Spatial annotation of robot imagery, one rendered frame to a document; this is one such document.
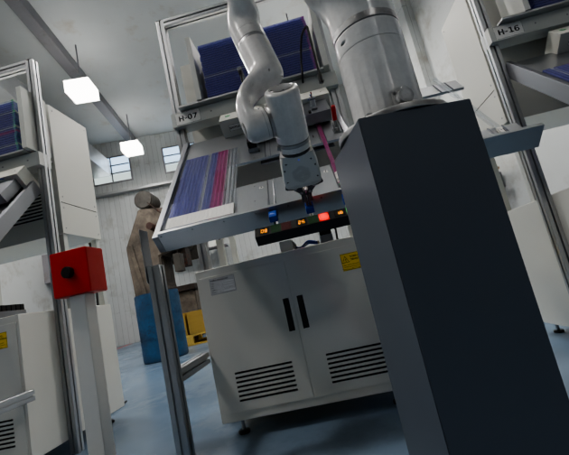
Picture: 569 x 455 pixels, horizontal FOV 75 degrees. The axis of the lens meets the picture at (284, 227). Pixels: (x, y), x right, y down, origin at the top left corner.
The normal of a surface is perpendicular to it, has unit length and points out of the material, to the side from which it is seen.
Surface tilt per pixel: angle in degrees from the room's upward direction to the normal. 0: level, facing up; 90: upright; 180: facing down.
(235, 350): 90
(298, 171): 136
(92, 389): 90
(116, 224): 90
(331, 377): 90
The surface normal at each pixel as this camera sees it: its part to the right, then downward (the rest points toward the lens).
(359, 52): -0.65, 0.02
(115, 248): 0.07, -0.18
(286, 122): 0.13, 0.58
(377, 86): -0.48, -0.04
